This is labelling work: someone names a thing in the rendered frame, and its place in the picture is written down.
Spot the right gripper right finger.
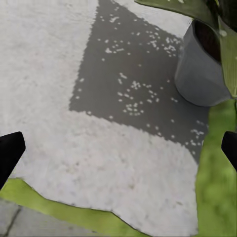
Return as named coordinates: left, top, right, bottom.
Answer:
left=221, top=131, right=237, bottom=171

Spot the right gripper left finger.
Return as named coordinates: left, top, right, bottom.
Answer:
left=0, top=131, right=26, bottom=187

